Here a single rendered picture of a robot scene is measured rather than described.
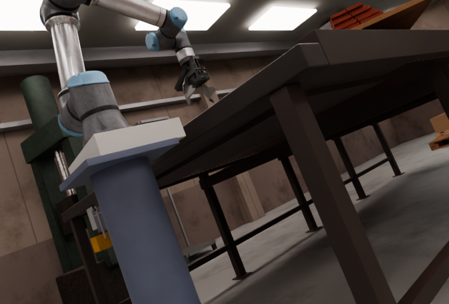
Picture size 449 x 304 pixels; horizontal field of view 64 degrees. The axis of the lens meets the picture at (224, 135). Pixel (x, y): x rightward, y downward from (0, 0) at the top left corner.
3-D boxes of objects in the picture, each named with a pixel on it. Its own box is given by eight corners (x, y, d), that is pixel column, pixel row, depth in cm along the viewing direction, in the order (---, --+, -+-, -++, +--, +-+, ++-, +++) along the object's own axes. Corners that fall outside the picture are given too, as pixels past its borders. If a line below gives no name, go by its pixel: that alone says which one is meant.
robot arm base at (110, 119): (98, 137, 95) (85, 103, 97) (76, 158, 105) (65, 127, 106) (145, 129, 106) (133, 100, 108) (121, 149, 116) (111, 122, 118)
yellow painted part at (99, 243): (99, 251, 187) (85, 208, 190) (94, 253, 194) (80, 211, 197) (114, 245, 193) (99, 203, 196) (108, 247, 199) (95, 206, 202)
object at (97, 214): (107, 236, 172) (95, 201, 175) (98, 240, 182) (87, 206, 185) (129, 228, 179) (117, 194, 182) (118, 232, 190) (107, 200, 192)
